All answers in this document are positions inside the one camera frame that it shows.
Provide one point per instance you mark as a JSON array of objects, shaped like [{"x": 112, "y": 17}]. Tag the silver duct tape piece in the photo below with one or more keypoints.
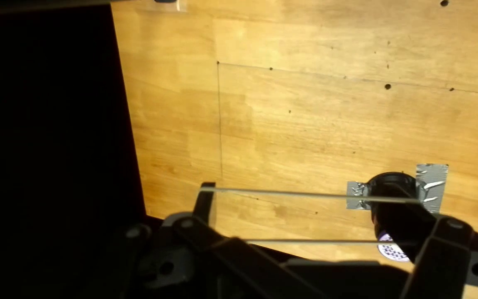
[
  {"x": 433, "y": 182},
  {"x": 356, "y": 195}
]

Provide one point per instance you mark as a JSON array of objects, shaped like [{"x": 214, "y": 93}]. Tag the black cup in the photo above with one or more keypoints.
[{"x": 382, "y": 222}]

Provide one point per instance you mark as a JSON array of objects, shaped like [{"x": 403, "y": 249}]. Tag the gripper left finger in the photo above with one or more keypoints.
[{"x": 206, "y": 249}]

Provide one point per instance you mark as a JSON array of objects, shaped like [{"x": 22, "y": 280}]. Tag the thin tan rubber band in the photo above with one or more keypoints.
[{"x": 305, "y": 194}]

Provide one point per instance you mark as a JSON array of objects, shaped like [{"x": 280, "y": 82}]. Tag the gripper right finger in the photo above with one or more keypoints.
[{"x": 446, "y": 249}]

